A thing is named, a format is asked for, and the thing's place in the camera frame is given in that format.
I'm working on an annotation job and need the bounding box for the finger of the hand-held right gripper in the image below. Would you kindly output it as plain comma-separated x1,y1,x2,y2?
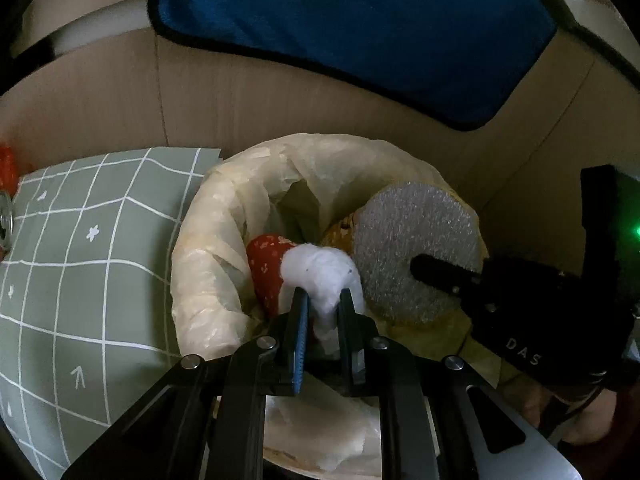
410,253,501,312

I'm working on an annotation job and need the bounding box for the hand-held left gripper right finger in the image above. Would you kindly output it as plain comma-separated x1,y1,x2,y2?
337,287,583,480

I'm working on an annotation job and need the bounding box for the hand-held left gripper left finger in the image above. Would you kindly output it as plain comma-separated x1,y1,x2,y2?
60,287,313,480

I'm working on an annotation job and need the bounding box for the round silver scrub pad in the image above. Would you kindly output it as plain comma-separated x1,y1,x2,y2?
320,180,483,331

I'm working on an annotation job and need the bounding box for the white tissue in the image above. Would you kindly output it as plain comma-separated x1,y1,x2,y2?
280,242,368,356

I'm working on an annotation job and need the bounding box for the red strawberry toy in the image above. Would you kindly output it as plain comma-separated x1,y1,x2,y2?
245,234,296,318

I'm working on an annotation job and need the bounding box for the round silver object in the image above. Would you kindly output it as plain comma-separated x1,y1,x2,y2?
0,192,16,251

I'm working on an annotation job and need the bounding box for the person's right hand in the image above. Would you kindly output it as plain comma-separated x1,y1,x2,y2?
520,375,640,450

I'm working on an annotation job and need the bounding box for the brown cardboard panel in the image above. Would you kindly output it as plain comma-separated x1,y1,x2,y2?
0,25,601,221
470,10,640,221

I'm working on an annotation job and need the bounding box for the green checked tablecloth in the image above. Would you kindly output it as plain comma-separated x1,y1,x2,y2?
0,146,223,480

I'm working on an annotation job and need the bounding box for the blue towel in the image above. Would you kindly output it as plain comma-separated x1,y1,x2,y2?
147,0,558,132

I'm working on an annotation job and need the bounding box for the white kitchen counter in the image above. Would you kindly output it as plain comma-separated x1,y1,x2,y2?
505,0,640,86

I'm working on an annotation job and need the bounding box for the white foam board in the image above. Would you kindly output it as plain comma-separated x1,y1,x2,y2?
50,2,153,56

